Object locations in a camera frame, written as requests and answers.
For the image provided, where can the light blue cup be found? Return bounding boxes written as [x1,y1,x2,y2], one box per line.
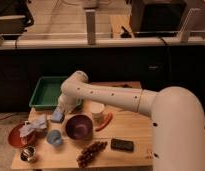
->
[46,130,62,146]

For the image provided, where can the bunch of dark grapes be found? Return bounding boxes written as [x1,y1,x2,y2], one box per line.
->
[77,141,107,168]

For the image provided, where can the purple bowl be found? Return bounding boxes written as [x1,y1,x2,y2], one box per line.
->
[65,114,93,140]

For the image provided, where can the black handled tool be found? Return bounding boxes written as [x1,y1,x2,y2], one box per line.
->
[112,84,132,88]

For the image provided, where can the white cylindrical cup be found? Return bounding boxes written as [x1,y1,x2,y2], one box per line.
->
[89,102,105,125]

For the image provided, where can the green plastic tray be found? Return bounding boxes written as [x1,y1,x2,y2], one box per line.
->
[29,75,85,112]

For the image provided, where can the small steel bowl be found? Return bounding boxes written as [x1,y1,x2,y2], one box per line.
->
[20,146,37,163]

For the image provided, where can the blue sponge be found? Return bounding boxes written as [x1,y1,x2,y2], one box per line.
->
[51,109,64,123]

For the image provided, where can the red chili pepper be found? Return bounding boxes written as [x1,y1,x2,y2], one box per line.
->
[95,113,113,131]

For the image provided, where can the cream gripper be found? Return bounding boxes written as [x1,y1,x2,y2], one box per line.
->
[58,94,76,114]

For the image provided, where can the crumpled white blue cloth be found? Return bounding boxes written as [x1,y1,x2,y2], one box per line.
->
[19,114,47,138]

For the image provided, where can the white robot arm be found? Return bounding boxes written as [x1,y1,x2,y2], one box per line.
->
[60,71,205,171]

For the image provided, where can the grey metal post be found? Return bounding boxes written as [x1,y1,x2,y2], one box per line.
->
[85,9,96,45]

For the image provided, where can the black phone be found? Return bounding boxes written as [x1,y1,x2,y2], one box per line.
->
[111,139,134,152]

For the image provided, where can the red plate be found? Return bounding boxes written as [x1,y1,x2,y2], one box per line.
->
[8,122,36,148]

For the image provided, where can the wooden table board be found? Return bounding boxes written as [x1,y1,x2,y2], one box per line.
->
[10,81,164,171]

